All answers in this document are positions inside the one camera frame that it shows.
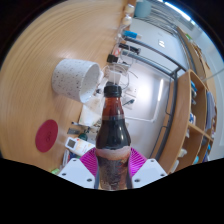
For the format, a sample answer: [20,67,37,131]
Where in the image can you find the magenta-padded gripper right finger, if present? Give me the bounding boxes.
[127,146,168,190]

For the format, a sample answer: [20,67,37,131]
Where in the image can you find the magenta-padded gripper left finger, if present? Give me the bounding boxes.
[57,147,100,190]

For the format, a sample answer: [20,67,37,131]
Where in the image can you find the dark drink bottle black cap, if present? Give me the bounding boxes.
[94,84,132,192]

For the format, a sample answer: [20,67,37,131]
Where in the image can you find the small white desk thermometer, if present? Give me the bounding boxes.
[64,137,78,150]

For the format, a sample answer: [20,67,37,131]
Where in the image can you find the flat round red coaster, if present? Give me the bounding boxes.
[34,119,59,154]

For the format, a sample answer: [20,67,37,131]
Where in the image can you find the white crumpled paper bag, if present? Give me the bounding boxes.
[78,96,104,128]

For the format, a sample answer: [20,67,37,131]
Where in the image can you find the white speckled cup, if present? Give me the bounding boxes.
[51,58,102,104]

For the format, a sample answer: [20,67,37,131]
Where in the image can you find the white charger block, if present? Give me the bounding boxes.
[111,71,123,84]

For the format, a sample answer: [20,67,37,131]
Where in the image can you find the small black jar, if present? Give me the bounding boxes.
[106,54,119,64]

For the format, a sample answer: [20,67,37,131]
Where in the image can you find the tall black cylinder device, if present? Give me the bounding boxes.
[118,43,142,54]

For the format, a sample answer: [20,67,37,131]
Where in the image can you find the small blue bottle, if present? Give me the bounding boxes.
[122,29,143,39]

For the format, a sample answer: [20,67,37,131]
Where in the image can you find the small white round object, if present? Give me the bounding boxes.
[121,14,133,26]
[124,3,136,15]

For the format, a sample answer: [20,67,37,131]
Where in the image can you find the teal pillow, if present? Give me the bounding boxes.
[134,0,153,18]

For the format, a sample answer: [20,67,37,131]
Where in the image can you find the wooden wall shelf unit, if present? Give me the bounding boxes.
[151,69,219,174]

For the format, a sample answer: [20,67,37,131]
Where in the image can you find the grey metal desk frame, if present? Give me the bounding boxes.
[121,34,188,161]

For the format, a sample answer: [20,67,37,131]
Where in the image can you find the long wooden wall shelf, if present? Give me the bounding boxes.
[176,26,218,81]

